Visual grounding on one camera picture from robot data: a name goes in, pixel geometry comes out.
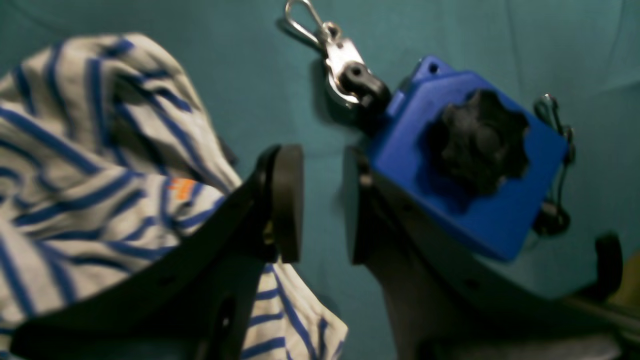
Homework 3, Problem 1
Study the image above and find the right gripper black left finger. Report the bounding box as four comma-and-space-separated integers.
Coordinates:
10, 145, 304, 360

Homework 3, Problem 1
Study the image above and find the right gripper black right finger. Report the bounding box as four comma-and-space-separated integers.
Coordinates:
345, 146, 639, 360

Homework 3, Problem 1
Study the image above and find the blue white striped T-shirt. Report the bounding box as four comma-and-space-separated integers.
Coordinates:
0, 33, 348, 360

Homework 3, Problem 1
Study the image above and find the blue box with black knob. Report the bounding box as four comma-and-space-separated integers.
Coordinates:
366, 55, 574, 262

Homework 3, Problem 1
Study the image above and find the teal table cloth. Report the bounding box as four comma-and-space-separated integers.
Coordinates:
1, 0, 639, 360

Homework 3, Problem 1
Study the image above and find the metal carabiner clip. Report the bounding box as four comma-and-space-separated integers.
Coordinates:
284, 0, 392, 116

